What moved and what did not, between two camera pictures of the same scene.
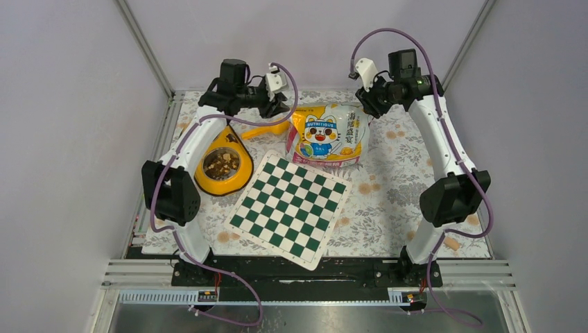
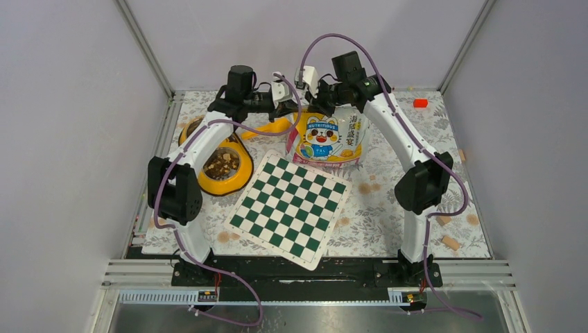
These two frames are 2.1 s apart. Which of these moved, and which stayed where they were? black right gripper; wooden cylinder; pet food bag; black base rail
Moved: black right gripper
Stayed: pet food bag; black base rail; wooden cylinder
